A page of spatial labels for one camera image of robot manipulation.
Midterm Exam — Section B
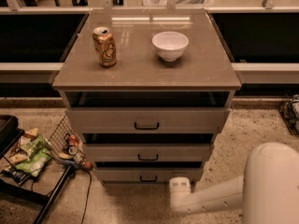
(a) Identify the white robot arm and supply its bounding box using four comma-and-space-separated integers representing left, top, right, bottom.
169, 143, 299, 224

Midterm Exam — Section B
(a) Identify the grey drawer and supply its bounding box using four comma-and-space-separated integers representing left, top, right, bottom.
82, 144, 211, 162
93, 161, 204, 184
65, 108, 230, 134

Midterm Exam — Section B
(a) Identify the black cart frame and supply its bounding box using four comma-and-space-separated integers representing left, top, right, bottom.
0, 114, 76, 224

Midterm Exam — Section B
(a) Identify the wire basket right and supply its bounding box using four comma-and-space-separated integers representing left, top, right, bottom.
279, 94, 299, 135

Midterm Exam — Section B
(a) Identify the green chip bag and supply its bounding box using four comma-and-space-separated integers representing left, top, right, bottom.
15, 135, 51, 177

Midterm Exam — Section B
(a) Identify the wire mesh basket left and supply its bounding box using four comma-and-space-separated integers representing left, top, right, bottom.
48, 116, 81, 168

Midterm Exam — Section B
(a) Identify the grey drawer cabinet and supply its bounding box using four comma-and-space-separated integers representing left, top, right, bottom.
51, 8, 242, 185

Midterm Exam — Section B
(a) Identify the red soda can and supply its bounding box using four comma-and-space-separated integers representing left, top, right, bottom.
67, 135, 78, 147

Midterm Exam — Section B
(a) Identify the blue snack bag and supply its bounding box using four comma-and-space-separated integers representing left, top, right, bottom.
1, 167, 30, 185

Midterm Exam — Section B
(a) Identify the gold soda can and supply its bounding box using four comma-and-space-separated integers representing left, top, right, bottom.
93, 26, 117, 67

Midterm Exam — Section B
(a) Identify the white ceramic bowl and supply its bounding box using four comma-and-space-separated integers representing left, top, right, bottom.
151, 32, 189, 62

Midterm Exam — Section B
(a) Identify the black power cable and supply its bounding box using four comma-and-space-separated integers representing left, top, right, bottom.
79, 169, 93, 224

